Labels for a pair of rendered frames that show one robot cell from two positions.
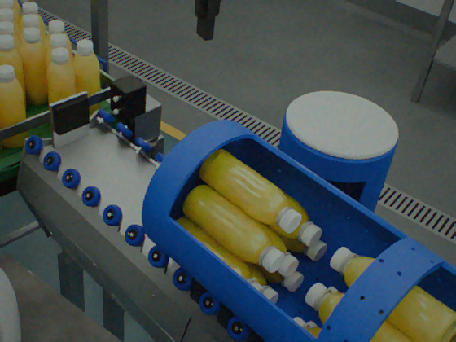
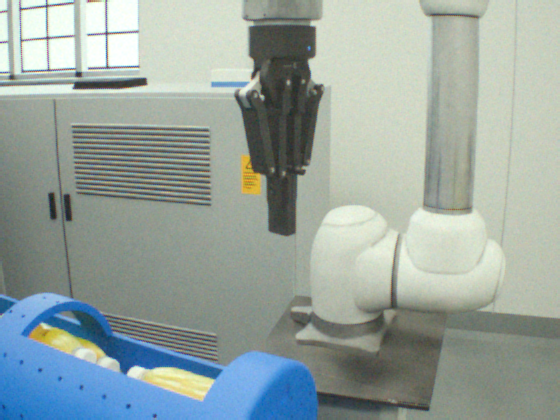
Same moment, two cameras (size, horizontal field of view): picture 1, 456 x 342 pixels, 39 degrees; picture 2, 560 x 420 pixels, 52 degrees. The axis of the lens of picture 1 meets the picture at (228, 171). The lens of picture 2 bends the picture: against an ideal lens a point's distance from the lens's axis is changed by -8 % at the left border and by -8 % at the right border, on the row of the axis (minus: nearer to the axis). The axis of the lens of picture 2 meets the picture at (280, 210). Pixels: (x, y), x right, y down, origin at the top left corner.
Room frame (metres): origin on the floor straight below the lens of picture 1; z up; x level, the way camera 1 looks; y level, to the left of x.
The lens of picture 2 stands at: (1.61, -0.09, 1.63)
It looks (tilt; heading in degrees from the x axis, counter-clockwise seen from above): 16 degrees down; 167
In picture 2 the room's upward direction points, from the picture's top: straight up
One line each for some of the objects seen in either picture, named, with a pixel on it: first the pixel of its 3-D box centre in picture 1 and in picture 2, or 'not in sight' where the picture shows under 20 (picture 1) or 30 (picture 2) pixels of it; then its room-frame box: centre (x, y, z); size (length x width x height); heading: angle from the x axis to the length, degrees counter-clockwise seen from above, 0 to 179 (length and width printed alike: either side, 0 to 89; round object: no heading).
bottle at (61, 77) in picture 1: (62, 89); not in sight; (1.36, 0.44, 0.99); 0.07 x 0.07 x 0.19
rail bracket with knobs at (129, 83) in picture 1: (126, 99); not in sight; (1.42, 0.29, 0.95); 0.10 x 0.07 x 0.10; 140
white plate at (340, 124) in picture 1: (341, 123); not in sight; (1.33, -0.26, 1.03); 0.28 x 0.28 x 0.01
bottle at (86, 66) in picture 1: (86, 81); not in sight; (1.42, 0.40, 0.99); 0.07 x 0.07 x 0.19
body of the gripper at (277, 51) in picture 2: not in sight; (281, 65); (0.95, 0.07, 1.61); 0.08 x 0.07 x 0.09; 126
